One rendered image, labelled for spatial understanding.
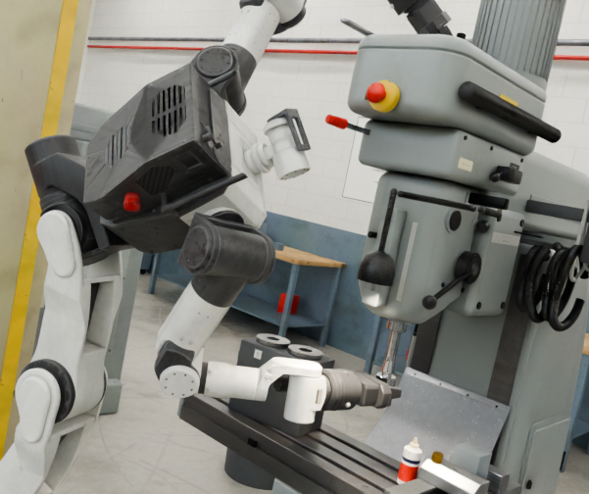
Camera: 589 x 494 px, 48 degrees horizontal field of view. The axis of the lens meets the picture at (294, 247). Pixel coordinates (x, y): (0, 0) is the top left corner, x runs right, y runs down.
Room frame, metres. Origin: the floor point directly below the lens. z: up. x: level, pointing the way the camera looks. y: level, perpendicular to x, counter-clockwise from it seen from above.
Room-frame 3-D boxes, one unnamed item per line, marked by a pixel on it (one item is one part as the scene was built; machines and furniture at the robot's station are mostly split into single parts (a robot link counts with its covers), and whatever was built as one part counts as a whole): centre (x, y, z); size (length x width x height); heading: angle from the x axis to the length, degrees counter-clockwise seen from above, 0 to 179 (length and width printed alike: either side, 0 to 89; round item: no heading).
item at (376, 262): (1.31, -0.17, 1.43); 0.07 x 0.07 x 0.06
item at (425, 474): (1.30, -0.41, 1.04); 0.12 x 0.06 x 0.04; 46
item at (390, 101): (1.33, -0.11, 1.76); 0.06 x 0.02 x 0.06; 49
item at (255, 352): (1.69, -0.04, 1.05); 0.22 x 0.12 x 0.20; 59
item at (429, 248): (1.50, -0.27, 1.47); 0.21 x 0.19 x 0.32; 49
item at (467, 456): (1.34, -0.45, 1.07); 0.06 x 0.05 x 0.06; 46
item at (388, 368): (1.50, -0.27, 1.23); 0.03 x 0.03 x 0.11
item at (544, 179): (1.88, -0.59, 1.66); 0.80 x 0.23 x 0.20; 139
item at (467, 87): (1.43, -0.40, 1.79); 0.45 x 0.04 x 0.04; 139
